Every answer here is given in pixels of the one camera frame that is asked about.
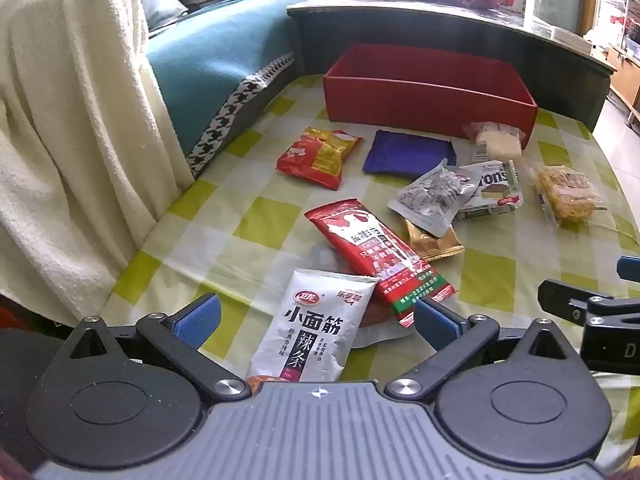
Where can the gold snack packet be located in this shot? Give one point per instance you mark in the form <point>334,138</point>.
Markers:
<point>435,247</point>

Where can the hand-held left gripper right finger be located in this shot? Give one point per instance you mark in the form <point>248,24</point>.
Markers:
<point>435,322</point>

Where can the silver snack packet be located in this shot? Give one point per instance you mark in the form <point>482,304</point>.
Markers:
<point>430,200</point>

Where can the teal sofa cover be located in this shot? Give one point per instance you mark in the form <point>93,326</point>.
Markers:
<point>215,60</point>

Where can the clear yellow noodle cake packet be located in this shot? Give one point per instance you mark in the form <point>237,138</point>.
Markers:
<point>567,192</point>

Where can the wooden cabinet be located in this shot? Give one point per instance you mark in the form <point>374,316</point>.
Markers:
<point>625,80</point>

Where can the grey glass-topped coffee table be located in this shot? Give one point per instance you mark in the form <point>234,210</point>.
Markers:
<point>350,25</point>

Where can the white black-lettered snack packet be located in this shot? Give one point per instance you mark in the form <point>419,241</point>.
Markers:
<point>310,330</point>

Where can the red cardboard box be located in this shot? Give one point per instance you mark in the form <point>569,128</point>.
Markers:
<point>425,105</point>

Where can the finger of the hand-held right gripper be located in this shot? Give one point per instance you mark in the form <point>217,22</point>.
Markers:
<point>630,267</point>
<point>565,297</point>

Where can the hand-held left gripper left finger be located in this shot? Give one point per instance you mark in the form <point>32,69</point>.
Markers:
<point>197,317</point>

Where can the purple snack packet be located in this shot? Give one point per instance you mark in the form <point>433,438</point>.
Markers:
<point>405,155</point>

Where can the white fluffy blanket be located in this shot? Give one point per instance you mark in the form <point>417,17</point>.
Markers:
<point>65,110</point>

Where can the red yellow snack packet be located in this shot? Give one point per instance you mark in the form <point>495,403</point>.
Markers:
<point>315,157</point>

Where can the clear round pastry packet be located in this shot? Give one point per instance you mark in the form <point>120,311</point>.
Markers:
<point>495,142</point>

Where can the long red snack packet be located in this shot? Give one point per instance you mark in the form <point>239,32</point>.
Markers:
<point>370,245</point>

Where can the white cake print packet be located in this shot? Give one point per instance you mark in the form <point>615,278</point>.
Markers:
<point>495,190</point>

